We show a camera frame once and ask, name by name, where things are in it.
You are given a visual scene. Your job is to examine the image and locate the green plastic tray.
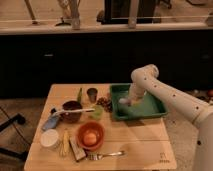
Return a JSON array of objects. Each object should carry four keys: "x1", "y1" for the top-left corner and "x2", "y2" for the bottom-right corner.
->
[{"x1": 110, "y1": 84, "x2": 167, "y2": 121}]

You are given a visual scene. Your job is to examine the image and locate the grey-blue towel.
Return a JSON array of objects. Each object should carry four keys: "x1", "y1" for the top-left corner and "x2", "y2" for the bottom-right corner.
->
[{"x1": 119, "y1": 98, "x2": 131, "y2": 106}]

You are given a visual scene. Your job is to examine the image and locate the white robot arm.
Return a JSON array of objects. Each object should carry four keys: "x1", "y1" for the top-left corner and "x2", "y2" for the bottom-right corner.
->
[{"x1": 130, "y1": 64, "x2": 213, "y2": 171}]

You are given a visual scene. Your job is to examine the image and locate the bunch of brown grapes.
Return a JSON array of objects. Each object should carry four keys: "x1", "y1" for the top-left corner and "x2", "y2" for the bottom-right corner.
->
[{"x1": 97, "y1": 97, "x2": 112, "y2": 112}]

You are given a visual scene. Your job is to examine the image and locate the green cup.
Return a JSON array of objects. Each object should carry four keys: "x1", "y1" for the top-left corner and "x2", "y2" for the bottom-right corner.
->
[{"x1": 89, "y1": 105, "x2": 103, "y2": 120}]

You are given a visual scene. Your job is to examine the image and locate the grey metal cup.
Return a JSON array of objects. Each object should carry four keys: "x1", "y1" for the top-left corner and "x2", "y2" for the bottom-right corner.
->
[{"x1": 87, "y1": 88, "x2": 98, "y2": 103}]

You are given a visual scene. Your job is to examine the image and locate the orange bowl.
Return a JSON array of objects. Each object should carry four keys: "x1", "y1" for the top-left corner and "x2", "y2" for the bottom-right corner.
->
[{"x1": 76, "y1": 121, "x2": 105, "y2": 151}]

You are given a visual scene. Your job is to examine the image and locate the white spatula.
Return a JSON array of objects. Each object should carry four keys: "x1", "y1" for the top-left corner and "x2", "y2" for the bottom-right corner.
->
[{"x1": 52, "y1": 108, "x2": 94, "y2": 116}]

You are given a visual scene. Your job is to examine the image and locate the green pepper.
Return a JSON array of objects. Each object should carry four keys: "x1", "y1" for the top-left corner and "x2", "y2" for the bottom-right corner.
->
[{"x1": 77, "y1": 87, "x2": 83, "y2": 103}]

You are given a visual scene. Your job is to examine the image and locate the orange fruit in bowl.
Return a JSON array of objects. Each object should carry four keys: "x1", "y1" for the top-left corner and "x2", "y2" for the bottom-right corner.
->
[{"x1": 83, "y1": 133, "x2": 97, "y2": 146}]

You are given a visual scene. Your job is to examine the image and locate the wooden folding table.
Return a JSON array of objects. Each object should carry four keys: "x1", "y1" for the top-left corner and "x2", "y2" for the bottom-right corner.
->
[{"x1": 23, "y1": 83, "x2": 178, "y2": 171}]

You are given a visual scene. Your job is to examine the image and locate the dark brown bowl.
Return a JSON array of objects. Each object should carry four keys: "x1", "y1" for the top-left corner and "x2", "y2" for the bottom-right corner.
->
[{"x1": 62, "y1": 101, "x2": 82, "y2": 123}]

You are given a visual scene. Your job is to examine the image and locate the silver fork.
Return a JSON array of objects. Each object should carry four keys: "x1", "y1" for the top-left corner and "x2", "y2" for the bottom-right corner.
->
[{"x1": 87, "y1": 151, "x2": 125, "y2": 161}]

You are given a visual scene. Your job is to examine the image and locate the wooden block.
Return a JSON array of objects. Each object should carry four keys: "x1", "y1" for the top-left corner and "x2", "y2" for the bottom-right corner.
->
[{"x1": 69, "y1": 137, "x2": 86, "y2": 162}]

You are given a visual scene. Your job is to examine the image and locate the dark cabinet counter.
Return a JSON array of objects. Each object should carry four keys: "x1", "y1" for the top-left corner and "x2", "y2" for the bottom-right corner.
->
[{"x1": 0, "y1": 24, "x2": 213, "y2": 98}]

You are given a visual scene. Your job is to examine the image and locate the black chair base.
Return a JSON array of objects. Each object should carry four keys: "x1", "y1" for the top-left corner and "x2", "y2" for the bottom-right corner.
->
[{"x1": 0, "y1": 107, "x2": 30, "y2": 162}]

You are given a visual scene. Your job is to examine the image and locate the blue handled scrubber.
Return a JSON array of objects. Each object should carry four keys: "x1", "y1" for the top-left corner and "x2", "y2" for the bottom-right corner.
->
[{"x1": 42, "y1": 108, "x2": 60, "y2": 131}]

